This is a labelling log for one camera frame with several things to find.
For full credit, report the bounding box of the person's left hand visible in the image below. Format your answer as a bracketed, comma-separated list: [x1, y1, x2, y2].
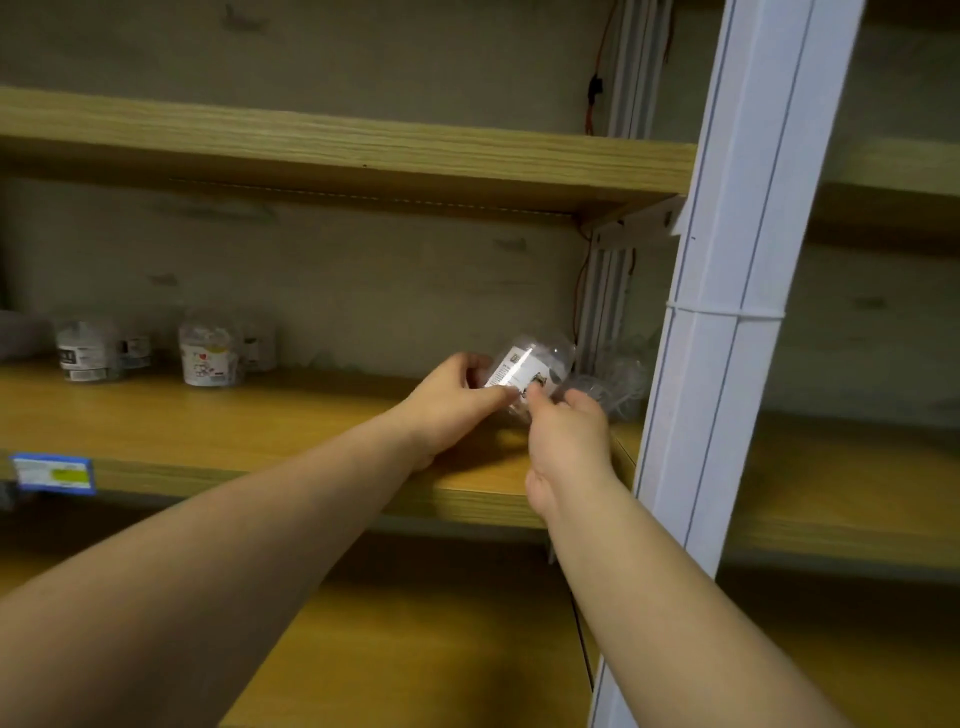
[397, 353, 519, 474]

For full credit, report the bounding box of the white metal shelf bracket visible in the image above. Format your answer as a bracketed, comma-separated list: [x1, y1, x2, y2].
[592, 196, 688, 250]

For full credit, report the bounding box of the person's left forearm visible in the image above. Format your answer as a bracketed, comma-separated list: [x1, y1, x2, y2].
[0, 419, 436, 728]

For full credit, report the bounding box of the person's right hand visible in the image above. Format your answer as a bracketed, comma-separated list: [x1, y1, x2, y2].
[522, 388, 616, 523]

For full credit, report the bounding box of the white metal upright post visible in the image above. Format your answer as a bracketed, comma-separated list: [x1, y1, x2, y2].
[588, 0, 868, 728]

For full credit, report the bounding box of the white cable tie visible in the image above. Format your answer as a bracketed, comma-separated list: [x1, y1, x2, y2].
[665, 299, 786, 326]

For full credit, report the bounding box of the blue framed price label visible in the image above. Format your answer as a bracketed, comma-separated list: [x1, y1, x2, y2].
[11, 452, 98, 497]

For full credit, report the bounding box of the wooden shelf with blue labels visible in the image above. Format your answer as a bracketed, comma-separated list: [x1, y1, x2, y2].
[0, 359, 646, 531]

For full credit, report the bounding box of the person's right forearm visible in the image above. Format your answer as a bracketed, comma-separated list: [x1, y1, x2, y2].
[547, 472, 849, 728]

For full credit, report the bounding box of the clear box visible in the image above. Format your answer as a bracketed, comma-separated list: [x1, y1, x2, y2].
[0, 308, 52, 363]

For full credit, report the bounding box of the white slotted rack rail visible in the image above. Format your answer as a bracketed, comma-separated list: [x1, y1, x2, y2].
[573, 0, 676, 376]

